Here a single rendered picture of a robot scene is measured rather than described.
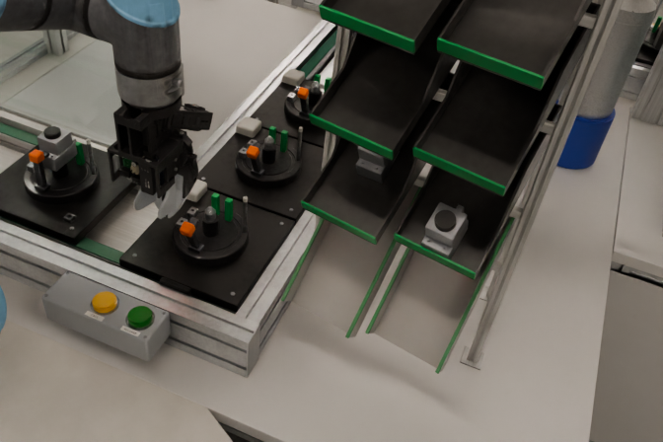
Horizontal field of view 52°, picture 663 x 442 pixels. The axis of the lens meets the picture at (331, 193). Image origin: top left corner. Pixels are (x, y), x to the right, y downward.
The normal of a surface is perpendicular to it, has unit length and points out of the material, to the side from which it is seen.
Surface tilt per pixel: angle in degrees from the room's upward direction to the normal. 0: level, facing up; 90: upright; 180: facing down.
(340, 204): 25
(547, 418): 0
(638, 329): 90
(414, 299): 45
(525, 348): 0
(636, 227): 0
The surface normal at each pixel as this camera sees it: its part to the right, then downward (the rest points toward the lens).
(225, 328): 0.10, -0.75
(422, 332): -0.30, -0.16
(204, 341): -0.37, 0.59
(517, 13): -0.14, -0.46
